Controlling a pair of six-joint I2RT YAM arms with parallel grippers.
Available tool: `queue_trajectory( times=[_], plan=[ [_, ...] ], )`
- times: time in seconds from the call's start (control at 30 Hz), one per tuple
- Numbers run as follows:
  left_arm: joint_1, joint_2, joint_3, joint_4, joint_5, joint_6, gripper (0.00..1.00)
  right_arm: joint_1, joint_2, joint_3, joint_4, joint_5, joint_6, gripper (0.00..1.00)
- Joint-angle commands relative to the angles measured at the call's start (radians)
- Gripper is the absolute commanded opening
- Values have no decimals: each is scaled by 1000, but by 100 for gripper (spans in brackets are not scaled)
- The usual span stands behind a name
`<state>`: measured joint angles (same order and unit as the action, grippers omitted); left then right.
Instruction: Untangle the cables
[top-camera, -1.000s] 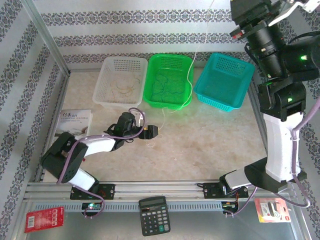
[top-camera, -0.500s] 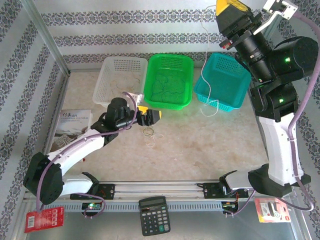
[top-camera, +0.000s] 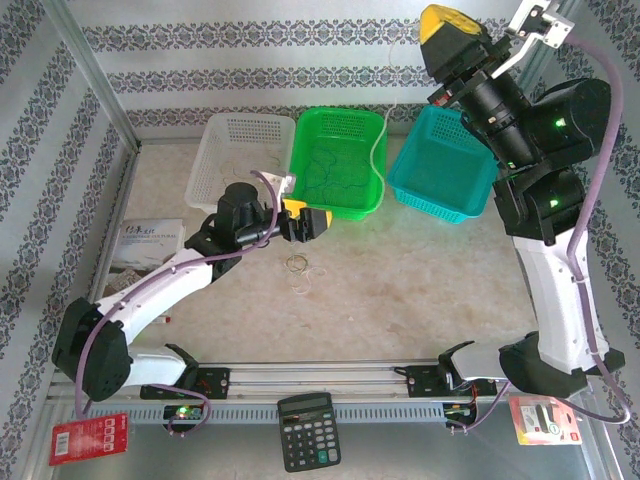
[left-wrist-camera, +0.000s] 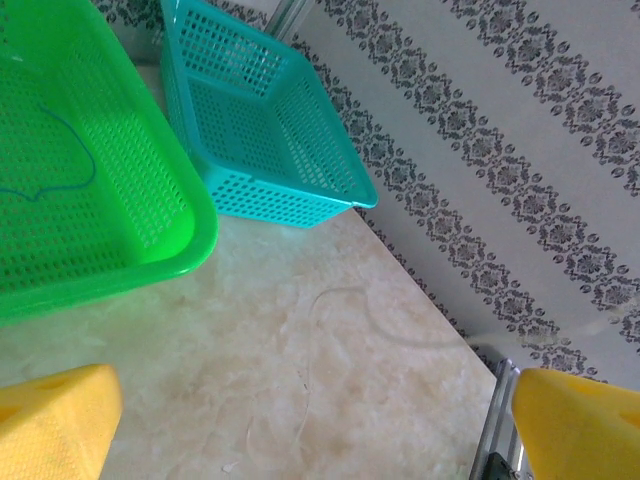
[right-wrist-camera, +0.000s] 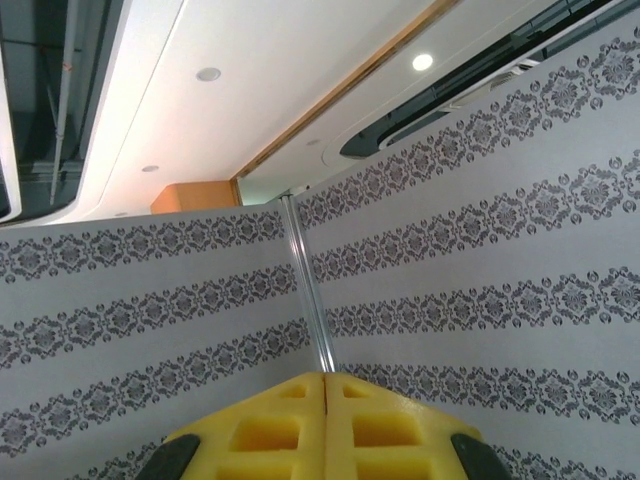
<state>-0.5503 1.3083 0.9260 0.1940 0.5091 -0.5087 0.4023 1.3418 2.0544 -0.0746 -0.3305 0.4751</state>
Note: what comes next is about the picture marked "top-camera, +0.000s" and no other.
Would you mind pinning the black desk calculator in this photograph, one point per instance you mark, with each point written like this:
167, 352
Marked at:
310, 435

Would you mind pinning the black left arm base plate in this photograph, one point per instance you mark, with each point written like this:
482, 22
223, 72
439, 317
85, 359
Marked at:
215, 382

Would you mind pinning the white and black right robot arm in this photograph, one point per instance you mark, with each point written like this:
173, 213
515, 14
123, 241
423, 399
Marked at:
555, 300

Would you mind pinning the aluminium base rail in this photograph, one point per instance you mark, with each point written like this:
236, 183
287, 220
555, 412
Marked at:
320, 377

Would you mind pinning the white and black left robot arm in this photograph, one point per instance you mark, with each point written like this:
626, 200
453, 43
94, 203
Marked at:
150, 290

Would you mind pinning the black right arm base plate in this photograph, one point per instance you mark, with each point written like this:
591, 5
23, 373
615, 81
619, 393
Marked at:
422, 382

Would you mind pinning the green perforated plastic basket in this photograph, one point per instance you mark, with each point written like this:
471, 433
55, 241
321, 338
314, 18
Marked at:
345, 135

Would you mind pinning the white perforated plastic basket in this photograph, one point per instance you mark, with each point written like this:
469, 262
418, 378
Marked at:
235, 145

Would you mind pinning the red retail card package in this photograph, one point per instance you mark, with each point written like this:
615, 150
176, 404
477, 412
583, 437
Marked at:
95, 440

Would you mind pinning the pink usb drive package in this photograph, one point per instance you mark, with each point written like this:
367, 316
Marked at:
545, 425

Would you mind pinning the grey printed booklet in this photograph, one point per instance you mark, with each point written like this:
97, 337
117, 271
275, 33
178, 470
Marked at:
140, 250

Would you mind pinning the aluminium table side rail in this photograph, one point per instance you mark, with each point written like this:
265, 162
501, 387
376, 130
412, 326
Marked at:
126, 175

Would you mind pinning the teal perforated plastic basket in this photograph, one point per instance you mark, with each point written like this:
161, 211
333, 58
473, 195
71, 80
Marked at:
435, 170

